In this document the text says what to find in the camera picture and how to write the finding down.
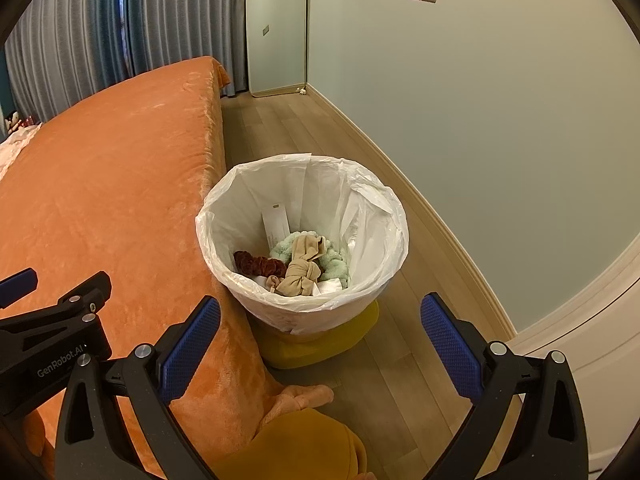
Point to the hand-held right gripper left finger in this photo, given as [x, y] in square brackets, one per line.
[192, 345]

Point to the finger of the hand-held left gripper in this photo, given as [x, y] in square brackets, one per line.
[17, 285]
[80, 292]

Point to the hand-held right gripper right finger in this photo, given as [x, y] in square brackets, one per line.
[450, 345]

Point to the dark red scrunchie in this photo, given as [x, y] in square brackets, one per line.
[252, 263]

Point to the beige knotted stocking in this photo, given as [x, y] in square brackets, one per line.
[300, 275]

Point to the green chunky knit headband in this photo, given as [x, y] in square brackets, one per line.
[335, 265]

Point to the long pale paper strip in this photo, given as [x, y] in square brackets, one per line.
[274, 225]

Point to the trash bin with white liner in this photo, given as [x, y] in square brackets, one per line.
[350, 200]

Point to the orange bed cover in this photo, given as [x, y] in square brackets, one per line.
[100, 160]

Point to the person's yellow trouser leg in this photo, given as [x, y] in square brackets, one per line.
[300, 445]

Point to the plush toys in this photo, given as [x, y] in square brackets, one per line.
[17, 122]

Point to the grey pleated curtain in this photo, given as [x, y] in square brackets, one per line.
[75, 35]

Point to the gold framed floor mirror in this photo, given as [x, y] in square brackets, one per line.
[277, 35]

